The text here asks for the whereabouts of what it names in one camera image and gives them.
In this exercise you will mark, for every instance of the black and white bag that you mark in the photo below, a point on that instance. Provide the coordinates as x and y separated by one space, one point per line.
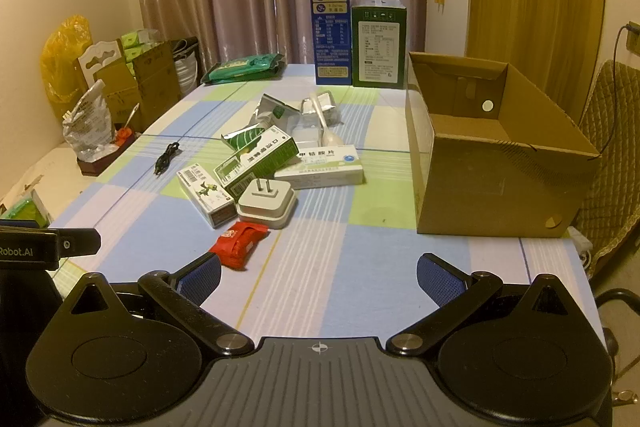
185 67

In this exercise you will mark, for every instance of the tall green milk carton box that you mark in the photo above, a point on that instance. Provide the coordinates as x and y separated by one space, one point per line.
377 47

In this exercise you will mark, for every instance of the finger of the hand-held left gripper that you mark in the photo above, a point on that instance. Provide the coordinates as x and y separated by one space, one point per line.
80 242
17 225

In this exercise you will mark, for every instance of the long white medicine box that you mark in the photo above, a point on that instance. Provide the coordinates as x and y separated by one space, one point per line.
330 167

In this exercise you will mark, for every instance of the small green box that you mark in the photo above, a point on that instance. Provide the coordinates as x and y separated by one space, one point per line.
25 209

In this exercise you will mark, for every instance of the white power adapter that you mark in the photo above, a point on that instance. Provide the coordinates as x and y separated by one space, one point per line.
265 207

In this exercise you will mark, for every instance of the white plastic spoon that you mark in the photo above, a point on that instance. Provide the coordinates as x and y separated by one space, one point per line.
334 138

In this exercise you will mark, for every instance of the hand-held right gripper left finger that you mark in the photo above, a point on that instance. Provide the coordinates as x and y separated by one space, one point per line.
200 277

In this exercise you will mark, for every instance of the small white medicine box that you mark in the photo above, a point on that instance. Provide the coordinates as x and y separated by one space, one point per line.
205 194

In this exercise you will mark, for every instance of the black chair frame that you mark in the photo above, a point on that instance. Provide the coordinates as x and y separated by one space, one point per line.
625 297

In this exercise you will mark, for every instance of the cardboard box of green packets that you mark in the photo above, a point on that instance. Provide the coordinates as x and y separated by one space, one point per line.
157 77

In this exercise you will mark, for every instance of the red snack packet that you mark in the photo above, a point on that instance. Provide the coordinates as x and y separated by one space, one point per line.
240 244

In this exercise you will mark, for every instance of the shiny silver foil packet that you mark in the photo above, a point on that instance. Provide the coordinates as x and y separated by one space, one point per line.
329 104

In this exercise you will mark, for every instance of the green wet wipes pack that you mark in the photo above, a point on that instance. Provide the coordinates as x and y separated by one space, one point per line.
240 69

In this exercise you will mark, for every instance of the tall blue milk carton box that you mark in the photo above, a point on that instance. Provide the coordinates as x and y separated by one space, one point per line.
330 37

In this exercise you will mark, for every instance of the yellow plastic bag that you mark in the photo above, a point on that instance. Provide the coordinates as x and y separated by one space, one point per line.
62 52

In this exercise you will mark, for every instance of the wall socket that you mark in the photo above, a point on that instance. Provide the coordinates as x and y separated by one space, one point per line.
634 28

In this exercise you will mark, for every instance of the silver green leaf pouch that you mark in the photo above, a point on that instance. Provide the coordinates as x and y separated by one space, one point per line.
245 139

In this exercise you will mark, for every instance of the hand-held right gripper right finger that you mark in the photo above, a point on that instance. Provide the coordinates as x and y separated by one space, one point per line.
440 279

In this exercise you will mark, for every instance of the white power strip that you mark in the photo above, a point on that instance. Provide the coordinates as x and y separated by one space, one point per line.
582 247

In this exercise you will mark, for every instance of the checked cloth desktop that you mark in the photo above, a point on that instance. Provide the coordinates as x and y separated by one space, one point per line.
350 257

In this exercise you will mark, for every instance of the brown cardboard box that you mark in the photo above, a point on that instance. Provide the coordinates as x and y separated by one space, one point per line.
490 177

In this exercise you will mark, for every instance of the clear plastic box white insert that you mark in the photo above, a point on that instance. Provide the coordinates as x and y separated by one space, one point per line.
306 132

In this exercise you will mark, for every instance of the dark wooden tray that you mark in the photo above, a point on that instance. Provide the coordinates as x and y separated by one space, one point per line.
95 164

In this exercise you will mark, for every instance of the green medicine box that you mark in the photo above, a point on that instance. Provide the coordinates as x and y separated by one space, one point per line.
255 164

